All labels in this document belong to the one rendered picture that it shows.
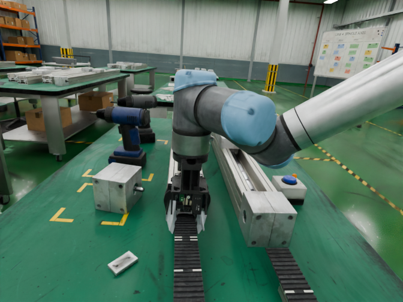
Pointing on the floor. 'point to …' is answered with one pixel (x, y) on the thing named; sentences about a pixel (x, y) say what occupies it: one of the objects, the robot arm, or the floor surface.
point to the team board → (348, 53)
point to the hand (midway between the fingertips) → (185, 226)
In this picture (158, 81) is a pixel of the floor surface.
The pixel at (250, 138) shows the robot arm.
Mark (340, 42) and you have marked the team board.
